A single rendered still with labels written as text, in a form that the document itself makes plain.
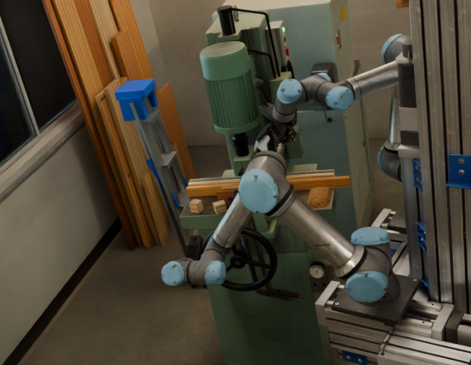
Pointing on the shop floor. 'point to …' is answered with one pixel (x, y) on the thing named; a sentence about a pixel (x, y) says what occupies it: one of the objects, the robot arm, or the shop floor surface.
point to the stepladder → (166, 182)
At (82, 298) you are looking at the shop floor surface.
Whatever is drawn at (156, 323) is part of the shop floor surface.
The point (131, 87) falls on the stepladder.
